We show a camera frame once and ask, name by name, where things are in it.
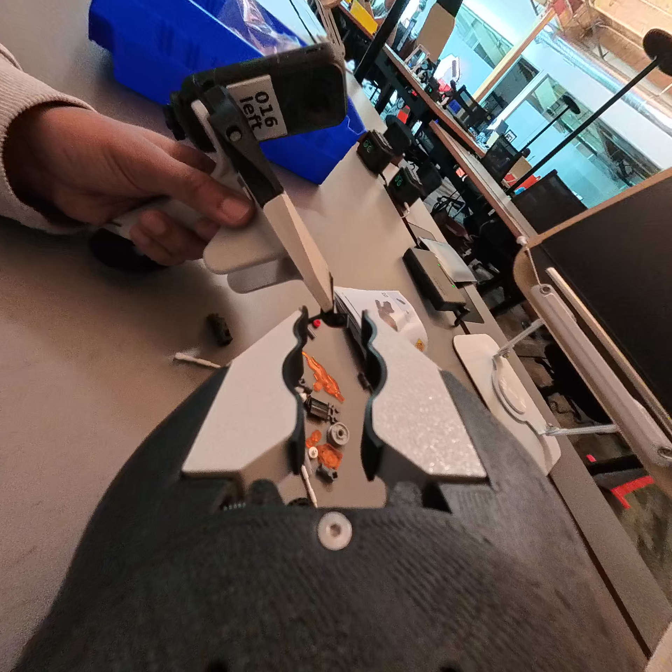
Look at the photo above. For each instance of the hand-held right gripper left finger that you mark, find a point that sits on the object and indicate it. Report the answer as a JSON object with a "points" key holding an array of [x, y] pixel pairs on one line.
{"points": [[246, 420]]}

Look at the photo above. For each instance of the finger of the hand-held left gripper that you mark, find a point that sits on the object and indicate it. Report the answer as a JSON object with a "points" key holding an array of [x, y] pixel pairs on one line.
{"points": [[241, 252], [302, 246]]}

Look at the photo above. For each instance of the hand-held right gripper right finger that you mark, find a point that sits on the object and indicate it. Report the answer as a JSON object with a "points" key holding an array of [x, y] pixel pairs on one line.
{"points": [[425, 420]]}

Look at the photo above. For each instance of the dark grey lego piece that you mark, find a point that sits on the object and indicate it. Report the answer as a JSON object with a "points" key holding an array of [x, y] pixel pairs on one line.
{"points": [[219, 329]]}

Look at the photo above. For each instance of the person's left forearm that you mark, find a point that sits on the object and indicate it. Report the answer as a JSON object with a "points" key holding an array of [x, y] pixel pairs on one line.
{"points": [[21, 89]]}

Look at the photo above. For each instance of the orange round lego stud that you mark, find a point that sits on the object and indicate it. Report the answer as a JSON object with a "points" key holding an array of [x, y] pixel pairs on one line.
{"points": [[314, 437]]}

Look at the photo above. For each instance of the orange lego flame piece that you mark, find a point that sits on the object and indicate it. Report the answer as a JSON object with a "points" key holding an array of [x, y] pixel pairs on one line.
{"points": [[321, 375]]}

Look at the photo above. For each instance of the grey lego wheel hub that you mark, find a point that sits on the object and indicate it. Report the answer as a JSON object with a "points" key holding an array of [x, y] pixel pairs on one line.
{"points": [[338, 434]]}

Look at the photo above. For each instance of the orange translucent lego plate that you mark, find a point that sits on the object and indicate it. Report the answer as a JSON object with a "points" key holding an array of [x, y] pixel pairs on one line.
{"points": [[329, 455]]}

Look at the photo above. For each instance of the dark grey lego pin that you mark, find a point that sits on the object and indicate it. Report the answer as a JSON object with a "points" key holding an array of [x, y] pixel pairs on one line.
{"points": [[326, 472]]}

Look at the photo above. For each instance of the lego instruction booklet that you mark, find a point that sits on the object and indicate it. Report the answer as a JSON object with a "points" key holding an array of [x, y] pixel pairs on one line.
{"points": [[383, 315]]}

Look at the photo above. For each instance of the person's left hand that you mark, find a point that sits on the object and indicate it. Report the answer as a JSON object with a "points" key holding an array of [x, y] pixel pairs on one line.
{"points": [[78, 162]]}

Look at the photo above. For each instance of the small dark motor part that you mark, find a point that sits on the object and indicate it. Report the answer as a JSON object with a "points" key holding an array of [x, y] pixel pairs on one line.
{"points": [[317, 408]]}

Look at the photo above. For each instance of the clear plastic bag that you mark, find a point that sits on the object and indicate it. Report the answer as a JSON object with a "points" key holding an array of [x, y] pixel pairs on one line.
{"points": [[262, 15]]}

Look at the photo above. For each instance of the black battery charger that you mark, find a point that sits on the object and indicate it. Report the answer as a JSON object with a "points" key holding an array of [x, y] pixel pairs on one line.
{"points": [[375, 149], [405, 185]]}

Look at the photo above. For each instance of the black power adapter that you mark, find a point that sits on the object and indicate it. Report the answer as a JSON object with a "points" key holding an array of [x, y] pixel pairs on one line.
{"points": [[435, 278]]}

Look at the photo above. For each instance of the silver flat box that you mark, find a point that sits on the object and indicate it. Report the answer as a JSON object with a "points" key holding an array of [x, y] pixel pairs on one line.
{"points": [[451, 257]]}

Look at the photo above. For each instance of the blue plastic bin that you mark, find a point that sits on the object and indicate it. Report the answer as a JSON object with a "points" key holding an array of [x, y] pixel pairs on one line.
{"points": [[147, 42]]}

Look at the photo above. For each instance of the cluttered background workbench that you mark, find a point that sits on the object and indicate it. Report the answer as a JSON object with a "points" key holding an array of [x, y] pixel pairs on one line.
{"points": [[451, 134]]}

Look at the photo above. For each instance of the black panel wooden edge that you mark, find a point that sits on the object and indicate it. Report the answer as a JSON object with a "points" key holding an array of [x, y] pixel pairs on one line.
{"points": [[619, 273]]}

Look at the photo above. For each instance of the short black stand pole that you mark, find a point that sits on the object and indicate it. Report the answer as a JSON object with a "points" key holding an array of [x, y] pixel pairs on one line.
{"points": [[551, 123]]}

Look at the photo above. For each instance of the tall black stand pole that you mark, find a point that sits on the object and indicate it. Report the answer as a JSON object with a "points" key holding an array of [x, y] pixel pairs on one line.
{"points": [[593, 118]]}

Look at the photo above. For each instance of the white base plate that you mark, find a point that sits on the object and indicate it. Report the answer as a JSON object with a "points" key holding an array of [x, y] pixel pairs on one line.
{"points": [[483, 362]]}

